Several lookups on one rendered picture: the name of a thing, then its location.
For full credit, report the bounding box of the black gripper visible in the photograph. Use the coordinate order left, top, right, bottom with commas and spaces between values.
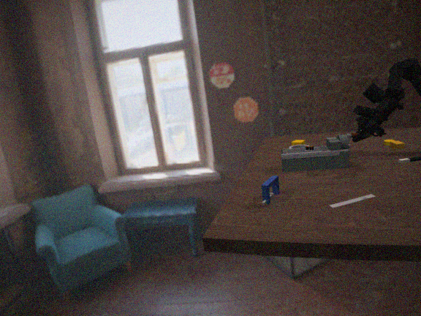
352, 107, 388, 143

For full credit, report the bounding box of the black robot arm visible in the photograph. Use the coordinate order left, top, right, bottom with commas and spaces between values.
353, 59, 421, 121

